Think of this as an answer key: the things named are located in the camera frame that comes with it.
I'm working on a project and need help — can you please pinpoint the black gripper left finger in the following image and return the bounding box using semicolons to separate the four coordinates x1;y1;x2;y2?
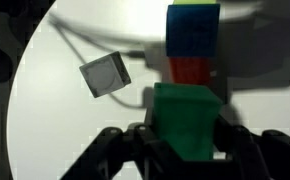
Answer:
59;122;179;180

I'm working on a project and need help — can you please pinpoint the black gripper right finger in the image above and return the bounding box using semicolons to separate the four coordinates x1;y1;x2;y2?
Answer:
214;114;290;180

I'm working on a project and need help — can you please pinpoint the grey building block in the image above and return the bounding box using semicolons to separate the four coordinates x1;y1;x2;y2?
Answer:
78;50;132;99

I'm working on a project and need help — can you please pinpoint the green building block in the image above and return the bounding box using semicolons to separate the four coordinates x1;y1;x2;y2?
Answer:
151;82;225;162

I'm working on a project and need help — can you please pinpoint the orange building block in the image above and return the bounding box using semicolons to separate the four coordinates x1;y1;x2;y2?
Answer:
168;56;213;86

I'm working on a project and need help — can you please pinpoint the blue building block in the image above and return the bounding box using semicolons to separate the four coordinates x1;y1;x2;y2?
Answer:
165;3;221;58

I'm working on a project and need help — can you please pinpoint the lime building block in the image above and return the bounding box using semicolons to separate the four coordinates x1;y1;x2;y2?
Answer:
172;0;218;6

